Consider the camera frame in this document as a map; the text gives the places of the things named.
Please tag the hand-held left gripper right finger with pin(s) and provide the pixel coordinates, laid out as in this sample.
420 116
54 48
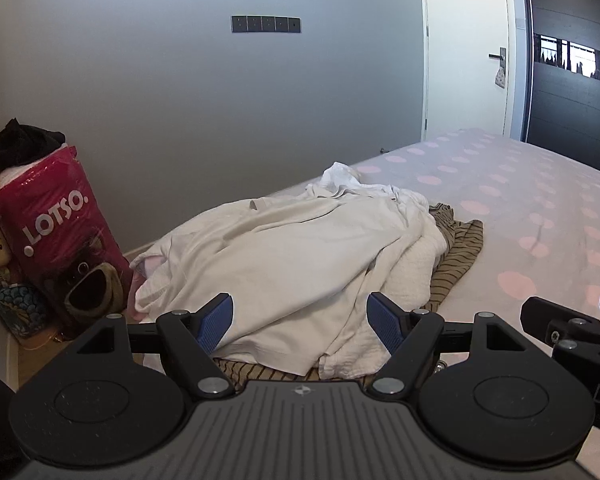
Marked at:
386 324

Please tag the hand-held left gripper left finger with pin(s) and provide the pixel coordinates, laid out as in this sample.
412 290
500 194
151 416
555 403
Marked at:
214 324

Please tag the dark wall switch panel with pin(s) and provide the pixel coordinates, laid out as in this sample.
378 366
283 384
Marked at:
265 25

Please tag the small hanging pouch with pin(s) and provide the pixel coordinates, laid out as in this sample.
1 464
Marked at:
500 77

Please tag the white door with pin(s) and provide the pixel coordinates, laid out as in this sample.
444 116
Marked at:
460 60

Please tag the dark wardrobe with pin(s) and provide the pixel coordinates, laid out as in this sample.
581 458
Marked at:
565 115

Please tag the black cloth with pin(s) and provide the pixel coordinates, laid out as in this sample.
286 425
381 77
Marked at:
25 145

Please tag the white textured garment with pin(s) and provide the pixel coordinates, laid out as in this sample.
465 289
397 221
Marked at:
412 272

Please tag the crumpled white garment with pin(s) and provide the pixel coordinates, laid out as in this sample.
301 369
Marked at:
342 177

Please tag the pink bear-print bag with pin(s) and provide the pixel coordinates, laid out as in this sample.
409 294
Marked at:
55 220

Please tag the blue patterned container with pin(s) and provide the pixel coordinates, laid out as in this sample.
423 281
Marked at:
19 306

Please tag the olive striped garment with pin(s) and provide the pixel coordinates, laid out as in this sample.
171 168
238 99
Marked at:
460 245

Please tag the cream t-shirt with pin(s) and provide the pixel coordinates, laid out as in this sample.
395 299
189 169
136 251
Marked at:
280 260

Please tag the bed with pink-dotted sheet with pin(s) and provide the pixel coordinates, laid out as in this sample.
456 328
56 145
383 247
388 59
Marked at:
505 200

